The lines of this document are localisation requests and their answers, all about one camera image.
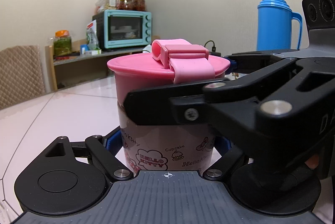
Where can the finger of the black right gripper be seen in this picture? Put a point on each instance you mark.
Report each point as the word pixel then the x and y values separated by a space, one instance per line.
pixel 187 103
pixel 248 62

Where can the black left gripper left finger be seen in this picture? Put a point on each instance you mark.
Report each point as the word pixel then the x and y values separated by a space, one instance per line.
pixel 69 177

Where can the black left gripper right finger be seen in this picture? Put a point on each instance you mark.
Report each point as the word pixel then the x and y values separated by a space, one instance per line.
pixel 232 157

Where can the Hello Kitty thermos jar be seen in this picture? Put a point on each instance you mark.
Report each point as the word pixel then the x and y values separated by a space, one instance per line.
pixel 166 148

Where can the pink jar lid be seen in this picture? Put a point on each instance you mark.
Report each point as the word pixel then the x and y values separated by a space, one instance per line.
pixel 170 62

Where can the person's right hand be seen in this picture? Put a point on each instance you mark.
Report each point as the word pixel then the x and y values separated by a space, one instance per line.
pixel 313 162

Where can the blue thermos flask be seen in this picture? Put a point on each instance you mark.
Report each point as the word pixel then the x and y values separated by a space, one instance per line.
pixel 275 25

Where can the wooden side shelf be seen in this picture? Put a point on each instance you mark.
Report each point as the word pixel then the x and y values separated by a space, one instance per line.
pixel 79 68

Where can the quilted beige chair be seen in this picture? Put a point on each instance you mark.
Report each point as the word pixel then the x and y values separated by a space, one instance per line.
pixel 21 74

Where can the teal toaster oven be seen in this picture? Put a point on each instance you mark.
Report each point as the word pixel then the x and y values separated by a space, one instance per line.
pixel 118 29

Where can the glass jar dark red contents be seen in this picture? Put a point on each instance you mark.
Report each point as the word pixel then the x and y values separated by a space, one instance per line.
pixel 139 5

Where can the green white packet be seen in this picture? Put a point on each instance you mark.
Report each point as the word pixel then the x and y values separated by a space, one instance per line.
pixel 91 36

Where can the orange lid pickle jar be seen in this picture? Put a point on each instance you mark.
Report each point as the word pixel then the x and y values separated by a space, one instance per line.
pixel 62 43

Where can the glass jar white contents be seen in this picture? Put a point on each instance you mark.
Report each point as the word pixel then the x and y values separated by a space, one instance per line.
pixel 109 4

